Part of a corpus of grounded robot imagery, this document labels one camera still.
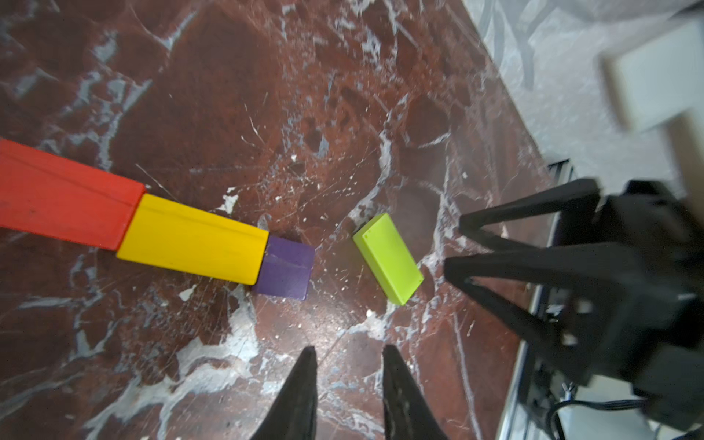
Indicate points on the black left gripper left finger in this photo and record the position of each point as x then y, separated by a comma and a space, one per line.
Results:
293, 413

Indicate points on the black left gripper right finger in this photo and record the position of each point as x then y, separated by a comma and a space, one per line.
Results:
406, 413

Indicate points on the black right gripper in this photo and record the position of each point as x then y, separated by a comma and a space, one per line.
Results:
624, 302

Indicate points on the small purple cube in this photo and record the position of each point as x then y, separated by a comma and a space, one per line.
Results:
286, 269

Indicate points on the yellow block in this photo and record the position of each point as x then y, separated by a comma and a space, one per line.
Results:
177, 237

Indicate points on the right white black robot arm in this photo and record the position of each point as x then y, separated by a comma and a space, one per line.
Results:
655, 80

